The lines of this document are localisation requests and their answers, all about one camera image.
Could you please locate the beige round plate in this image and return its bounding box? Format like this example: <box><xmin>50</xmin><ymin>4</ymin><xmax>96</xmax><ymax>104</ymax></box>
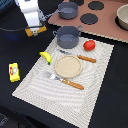
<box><xmin>55</xmin><ymin>55</ymin><xmax>82</xmax><ymax>78</ymax></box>

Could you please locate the grey saucepan on stove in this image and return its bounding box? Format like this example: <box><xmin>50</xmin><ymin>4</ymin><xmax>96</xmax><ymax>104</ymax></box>
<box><xmin>44</xmin><ymin>1</ymin><xmax>79</xmax><ymax>20</ymax></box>

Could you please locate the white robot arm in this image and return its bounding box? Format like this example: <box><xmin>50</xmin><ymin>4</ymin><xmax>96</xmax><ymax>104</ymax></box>
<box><xmin>15</xmin><ymin>0</ymin><xmax>45</xmax><ymax>33</ymax></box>

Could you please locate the white bowl on stove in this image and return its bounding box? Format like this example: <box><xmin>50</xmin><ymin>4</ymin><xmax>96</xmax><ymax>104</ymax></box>
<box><xmin>117</xmin><ymin>4</ymin><xmax>128</xmax><ymax>30</ymax></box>

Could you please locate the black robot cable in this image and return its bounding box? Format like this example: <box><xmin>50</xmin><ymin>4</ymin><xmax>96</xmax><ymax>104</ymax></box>
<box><xmin>0</xmin><ymin>23</ymin><xmax>45</xmax><ymax>33</ymax></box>

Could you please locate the grey pot with handles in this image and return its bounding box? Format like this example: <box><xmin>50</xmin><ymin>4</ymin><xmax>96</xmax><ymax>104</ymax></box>
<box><xmin>53</xmin><ymin>26</ymin><xmax>83</xmax><ymax>49</ymax></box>

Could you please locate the fork with wooden handle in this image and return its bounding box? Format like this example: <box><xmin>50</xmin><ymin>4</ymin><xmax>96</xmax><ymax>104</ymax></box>
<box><xmin>43</xmin><ymin>71</ymin><xmax>84</xmax><ymax>90</ymax></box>

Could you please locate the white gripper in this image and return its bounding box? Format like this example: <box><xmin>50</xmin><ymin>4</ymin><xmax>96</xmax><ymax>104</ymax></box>
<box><xmin>23</xmin><ymin>10</ymin><xmax>46</xmax><ymax>31</ymax></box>

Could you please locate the yellow toy banana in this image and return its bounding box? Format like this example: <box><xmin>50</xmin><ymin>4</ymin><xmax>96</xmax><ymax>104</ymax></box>
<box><xmin>39</xmin><ymin>52</ymin><xmax>51</xmax><ymax>65</ymax></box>

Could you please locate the knife with wooden handle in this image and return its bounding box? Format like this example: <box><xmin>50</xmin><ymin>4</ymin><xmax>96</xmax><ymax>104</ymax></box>
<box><xmin>58</xmin><ymin>49</ymin><xmax>96</xmax><ymax>63</ymax></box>

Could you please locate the red toy tomato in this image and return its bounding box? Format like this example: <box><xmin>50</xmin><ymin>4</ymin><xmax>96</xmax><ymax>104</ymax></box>
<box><xmin>84</xmin><ymin>40</ymin><xmax>96</xmax><ymax>51</ymax></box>

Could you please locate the yellow toy box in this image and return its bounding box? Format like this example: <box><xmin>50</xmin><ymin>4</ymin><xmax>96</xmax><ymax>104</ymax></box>
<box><xmin>9</xmin><ymin>63</ymin><xmax>20</xmax><ymax>82</ymax></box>

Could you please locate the white woven placemat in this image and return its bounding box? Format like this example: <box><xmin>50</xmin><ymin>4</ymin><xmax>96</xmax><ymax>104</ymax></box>
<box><xmin>12</xmin><ymin>37</ymin><xmax>113</xmax><ymax>128</ymax></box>

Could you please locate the pink toy stove top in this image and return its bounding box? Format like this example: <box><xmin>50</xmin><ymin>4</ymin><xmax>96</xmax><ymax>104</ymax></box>
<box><xmin>48</xmin><ymin>0</ymin><xmax>128</xmax><ymax>43</ymax></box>

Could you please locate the toy bread loaf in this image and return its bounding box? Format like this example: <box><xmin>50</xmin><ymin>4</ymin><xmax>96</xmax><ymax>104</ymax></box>
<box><xmin>25</xmin><ymin>26</ymin><xmax>47</xmax><ymax>37</ymax></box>

